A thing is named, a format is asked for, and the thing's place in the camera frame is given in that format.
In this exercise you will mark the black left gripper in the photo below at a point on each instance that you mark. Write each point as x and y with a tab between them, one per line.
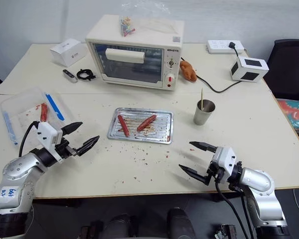
62	149

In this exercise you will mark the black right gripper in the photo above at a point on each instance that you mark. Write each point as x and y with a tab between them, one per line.
215	173

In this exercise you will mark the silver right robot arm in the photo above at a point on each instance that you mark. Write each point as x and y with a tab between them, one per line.
259	181

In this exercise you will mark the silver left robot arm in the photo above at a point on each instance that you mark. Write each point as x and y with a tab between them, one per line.
17	171

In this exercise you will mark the red sausage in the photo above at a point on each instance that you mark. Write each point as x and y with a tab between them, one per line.
123	125
146	122
44	112

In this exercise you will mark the metal cup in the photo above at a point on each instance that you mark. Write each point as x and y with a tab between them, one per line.
203	113

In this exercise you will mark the metal baking tray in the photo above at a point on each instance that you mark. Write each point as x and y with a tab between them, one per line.
139	127

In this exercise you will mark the small black silver device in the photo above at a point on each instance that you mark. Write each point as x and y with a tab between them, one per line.
69	76

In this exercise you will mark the clear plastic container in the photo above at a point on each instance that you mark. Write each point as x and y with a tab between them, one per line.
22	112

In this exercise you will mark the dark rounded shape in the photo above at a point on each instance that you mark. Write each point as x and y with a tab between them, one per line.
122	227
180	224

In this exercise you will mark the small white carton box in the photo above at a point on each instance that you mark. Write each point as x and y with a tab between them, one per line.
67	51

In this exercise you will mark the orange toy roast chicken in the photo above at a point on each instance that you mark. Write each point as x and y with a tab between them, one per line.
188	71

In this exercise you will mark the cream toaster oven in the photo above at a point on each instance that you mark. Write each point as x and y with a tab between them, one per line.
134	62

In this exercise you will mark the white cube with black faces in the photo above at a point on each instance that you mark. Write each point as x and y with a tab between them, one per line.
249	69

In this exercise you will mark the colourful fish print bag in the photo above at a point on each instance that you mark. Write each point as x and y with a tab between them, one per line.
295	112

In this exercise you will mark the white power strip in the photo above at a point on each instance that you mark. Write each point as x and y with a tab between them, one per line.
224	46

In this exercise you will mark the clear bag of coloured pieces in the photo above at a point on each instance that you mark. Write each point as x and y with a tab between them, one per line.
126	26

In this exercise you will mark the black office chair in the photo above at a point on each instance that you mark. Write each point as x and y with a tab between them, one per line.
289	69

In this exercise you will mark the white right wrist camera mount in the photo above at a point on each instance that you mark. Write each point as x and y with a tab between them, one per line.
225	158

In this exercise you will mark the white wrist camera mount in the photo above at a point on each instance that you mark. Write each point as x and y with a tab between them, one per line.
225	158
46	132

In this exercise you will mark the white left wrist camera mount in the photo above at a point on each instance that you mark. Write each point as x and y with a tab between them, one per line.
46	132

